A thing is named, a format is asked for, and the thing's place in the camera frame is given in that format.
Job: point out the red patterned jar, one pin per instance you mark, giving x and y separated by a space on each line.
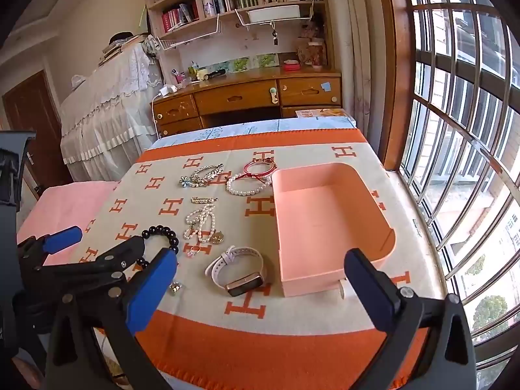
316 53

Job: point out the piano under white lace cover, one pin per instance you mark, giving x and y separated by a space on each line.
105 109

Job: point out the pink rectangular box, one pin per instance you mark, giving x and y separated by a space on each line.
325 219

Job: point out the wooden desk with drawers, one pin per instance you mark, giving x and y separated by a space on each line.
235 97

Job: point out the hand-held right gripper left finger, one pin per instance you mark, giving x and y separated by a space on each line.
150 288

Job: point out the green floral wall strip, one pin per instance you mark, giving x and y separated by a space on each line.
243 63

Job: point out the stack of books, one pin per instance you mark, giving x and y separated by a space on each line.
118 48

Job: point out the orange and beige printed blanket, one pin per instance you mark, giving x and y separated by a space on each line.
317 313

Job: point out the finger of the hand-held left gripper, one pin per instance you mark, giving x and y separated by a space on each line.
122 252
63 238

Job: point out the wooden window frame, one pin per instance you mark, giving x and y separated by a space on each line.
392 69

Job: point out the row of red books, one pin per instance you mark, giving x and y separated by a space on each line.
178 16

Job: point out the gold pearl pin brooch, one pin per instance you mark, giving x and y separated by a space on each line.
203 200

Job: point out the brown wooden door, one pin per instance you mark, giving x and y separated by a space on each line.
36 105

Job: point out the small pink case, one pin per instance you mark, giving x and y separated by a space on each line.
291 66

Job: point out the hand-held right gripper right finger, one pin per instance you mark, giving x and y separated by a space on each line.
369 292

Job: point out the black flashlight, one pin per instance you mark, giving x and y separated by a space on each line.
214 75

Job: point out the metal window grille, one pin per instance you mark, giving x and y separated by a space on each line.
467 73

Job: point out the pink pen holder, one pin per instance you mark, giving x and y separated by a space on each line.
178 77

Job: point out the blue flower brooch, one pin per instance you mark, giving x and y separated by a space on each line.
186 180

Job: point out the colourful booklet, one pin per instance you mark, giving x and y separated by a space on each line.
321 113

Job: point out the pink towel blanket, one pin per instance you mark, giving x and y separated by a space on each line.
69 207

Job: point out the white charger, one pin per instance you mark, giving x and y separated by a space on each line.
168 90

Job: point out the hanging keys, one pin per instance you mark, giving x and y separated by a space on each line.
275 36

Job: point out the pale patterned curtain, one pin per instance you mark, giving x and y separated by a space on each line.
361 69

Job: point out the light blue bed sheet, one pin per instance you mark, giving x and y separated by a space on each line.
243 128

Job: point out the round gold medallion brooch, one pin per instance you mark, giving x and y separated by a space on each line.
218 237

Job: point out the white plastic tray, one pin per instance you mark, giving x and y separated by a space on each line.
272 13

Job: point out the green and white drawer lock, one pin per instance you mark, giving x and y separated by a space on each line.
273 96

